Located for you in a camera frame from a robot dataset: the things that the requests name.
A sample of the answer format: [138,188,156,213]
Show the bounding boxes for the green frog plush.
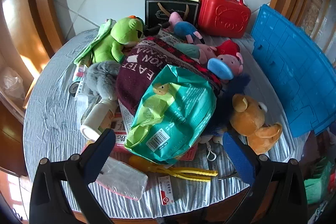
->
[73,17,146,65]

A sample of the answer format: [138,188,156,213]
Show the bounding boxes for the blister card packet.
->
[72,59,97,104]

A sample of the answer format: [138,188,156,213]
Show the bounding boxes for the teal plastic bag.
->
[124,64,217,165]

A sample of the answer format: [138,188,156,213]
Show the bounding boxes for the yellow plastic pliers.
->
[128,155,219,183]

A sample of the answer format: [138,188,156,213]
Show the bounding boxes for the small red white medicine box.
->
[157,175,176,206]

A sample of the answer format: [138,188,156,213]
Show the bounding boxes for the white plastic bottle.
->
[80,98,117,142]

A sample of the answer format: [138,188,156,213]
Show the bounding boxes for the black handle tool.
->
[146,21,171,33]

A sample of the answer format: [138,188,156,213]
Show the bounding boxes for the red toy suitcase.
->
[197,0,252,39]

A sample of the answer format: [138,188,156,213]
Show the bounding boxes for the white printed carton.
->
[157,31,188,50]

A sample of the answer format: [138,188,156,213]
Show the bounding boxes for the metal scissors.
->
[217,172,238,181]

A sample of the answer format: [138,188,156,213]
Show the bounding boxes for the green printed bag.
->
[304,158,334,205]

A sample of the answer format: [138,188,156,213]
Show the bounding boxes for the brown bear plush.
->
[229,93,282,155]

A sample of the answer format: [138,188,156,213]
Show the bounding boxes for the pig plush blue outfit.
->
[168,12,202,45]

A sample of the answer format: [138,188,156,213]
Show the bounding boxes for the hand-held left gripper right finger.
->
[223,132,308,224]

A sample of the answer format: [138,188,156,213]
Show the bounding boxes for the grey fluffy pompom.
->
[87,61,122,101]

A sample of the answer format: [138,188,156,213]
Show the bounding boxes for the grey ribbed table cover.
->
[22,28,310,214]

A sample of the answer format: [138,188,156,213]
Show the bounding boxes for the white wrapped tissue pack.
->
[96,157,149,201]

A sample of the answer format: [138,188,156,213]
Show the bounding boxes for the pig plush red dress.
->
[217,40,243,76]

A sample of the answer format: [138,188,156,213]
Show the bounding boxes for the red white carton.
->
[109,109,137,147]

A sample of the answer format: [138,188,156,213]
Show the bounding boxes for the dark blue furry plush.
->
[202,74,251,144]

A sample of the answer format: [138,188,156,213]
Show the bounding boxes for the maroon knitted hat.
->
[115,36,223,119]

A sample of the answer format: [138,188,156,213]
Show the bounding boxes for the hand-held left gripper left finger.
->
[29,128,116,224]

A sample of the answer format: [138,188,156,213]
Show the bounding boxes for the blue plastic crate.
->
[249,4,336,138]

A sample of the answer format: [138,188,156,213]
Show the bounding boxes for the white plastic bag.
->
[0,67,27,109]

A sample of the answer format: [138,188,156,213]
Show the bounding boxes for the black gift bag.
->
[144,0,201,30]

